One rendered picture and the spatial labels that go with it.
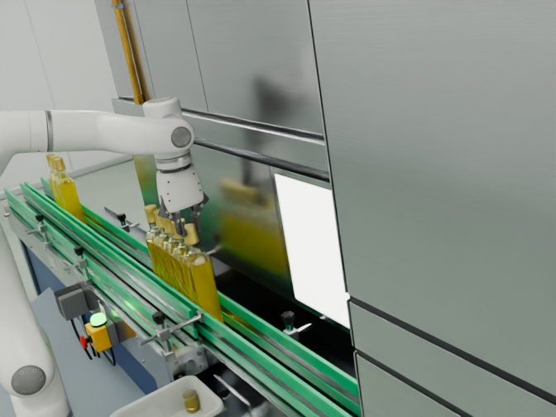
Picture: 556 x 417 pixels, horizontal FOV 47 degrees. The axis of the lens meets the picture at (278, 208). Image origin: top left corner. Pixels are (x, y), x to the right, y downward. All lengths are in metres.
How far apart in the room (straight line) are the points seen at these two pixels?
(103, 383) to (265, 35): 1.28
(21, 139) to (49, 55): 6.11
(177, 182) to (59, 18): 6.12
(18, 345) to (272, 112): 0.75
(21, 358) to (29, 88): 6.09
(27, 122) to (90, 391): 1.02
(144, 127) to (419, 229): 0.94
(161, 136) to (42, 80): 6.14
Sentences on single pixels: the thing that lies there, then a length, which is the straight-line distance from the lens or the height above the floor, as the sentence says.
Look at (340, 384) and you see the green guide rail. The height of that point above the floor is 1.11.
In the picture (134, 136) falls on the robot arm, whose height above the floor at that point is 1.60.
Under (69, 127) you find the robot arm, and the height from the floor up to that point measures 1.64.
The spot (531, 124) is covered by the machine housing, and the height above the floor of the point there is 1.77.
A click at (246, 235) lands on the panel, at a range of 1.61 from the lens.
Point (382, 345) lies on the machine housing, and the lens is 0.66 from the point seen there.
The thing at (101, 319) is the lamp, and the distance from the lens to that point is 1.97.
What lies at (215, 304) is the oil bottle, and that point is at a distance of 1.67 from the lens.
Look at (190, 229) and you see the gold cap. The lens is 1.58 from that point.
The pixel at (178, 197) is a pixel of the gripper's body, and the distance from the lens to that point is 1.54.
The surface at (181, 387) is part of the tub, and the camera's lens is 1.61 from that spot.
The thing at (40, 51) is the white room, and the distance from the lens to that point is 7.51.
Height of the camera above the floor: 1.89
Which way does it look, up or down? 21 degrees down
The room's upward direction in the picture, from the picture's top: 10 degrees counter-clockwise
